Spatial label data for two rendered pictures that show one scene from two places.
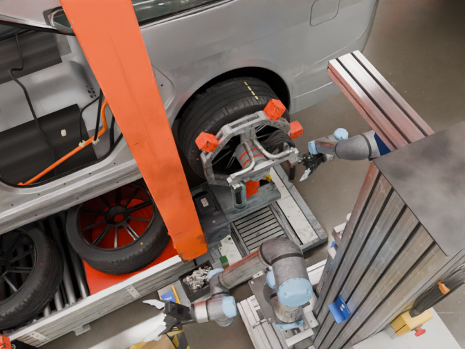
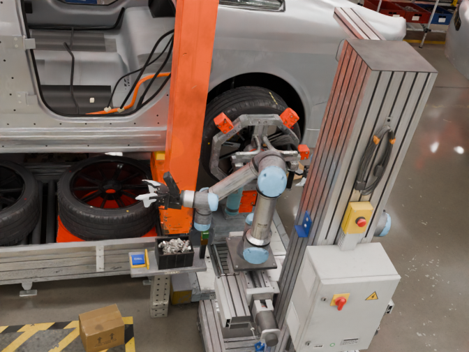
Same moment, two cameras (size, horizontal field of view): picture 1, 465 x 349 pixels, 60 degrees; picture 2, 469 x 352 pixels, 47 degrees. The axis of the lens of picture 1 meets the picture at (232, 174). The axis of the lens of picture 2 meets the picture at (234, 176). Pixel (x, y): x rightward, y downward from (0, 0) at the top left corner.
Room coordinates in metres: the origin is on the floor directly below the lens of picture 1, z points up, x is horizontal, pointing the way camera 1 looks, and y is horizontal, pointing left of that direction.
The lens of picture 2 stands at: (-1.43, 0.01, 2.75)
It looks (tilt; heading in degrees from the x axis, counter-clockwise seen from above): 37 degrees down; 0
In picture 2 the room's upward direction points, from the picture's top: 10 degrees clockwise
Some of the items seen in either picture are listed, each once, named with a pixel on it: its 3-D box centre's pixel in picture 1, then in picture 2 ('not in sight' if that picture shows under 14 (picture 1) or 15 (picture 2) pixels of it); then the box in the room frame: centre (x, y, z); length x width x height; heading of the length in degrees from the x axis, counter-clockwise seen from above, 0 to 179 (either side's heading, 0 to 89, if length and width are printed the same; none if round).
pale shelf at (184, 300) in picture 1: (196, 287); (167, 262); (0.76, 0.29, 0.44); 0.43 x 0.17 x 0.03; 110
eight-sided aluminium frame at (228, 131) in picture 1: (246, 151); (253, 154); (1.39, -0.10, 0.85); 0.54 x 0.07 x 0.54; 110
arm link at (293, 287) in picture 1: (288, 298); (263, 213); (0.43, -0.16, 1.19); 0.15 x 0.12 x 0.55; 3
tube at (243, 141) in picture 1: (239, 155); (248, 141); (1.24, -0.05, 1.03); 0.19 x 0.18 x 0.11; 20
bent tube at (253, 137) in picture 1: (272, 140); (280, 140); (1.31, -0.23, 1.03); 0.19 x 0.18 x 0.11; 20
